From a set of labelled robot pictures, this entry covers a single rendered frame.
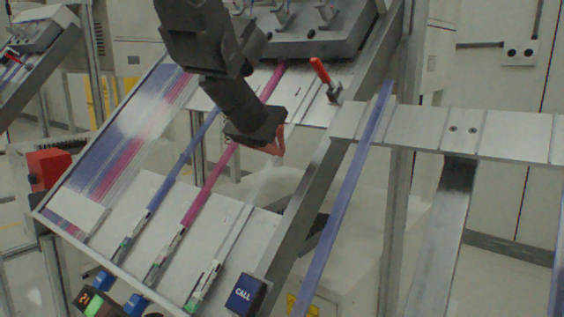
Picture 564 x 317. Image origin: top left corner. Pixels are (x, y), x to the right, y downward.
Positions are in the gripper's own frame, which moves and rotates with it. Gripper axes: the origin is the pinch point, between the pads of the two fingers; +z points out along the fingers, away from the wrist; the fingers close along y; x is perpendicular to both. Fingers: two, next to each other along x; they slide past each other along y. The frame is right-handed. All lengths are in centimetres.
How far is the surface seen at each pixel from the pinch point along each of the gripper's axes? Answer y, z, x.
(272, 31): 13.8, -4.2, -26.5
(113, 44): 135, 15, -48
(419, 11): -13.1, 3.0, -38.3
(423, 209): -8, 68, -24
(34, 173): 98, 9, 20
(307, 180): -8.3, 0.2, 4.2
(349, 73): -5.3, 1.7, -20.2
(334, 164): -9.2, 4.4, -1.7
